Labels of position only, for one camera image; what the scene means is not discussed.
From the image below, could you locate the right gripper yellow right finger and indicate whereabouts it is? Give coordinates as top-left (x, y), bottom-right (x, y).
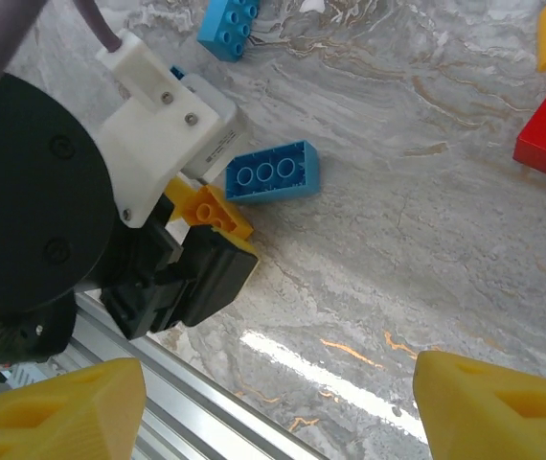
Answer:
top-left (414, 349), bottom-right (546, 460)

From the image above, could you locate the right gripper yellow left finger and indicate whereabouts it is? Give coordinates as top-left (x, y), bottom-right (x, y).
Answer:
top-left (0, 356), bottom-right (148, 460)

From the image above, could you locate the orange yellow rectangular lego brick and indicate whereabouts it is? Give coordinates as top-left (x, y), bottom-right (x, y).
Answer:
top-left (164, 175), bottom-right (259, 256)

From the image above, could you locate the blue rectangular lego brick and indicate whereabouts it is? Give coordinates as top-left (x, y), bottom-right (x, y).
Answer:
top-left (195, 0), bottom-right (262, 63)
top-left (224, 139), bottom-right (323, 206)

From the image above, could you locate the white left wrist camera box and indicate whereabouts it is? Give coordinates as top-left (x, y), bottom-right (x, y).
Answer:
top-left (94, 28), bottom-right (255, 229)

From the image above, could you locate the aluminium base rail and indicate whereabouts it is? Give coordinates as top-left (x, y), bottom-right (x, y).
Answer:
top-left (69, 289), bottom-right (331, 460)

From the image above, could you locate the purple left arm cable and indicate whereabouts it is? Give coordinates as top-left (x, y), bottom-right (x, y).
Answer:
top-left (72, 0), bottom-right (124, 52)

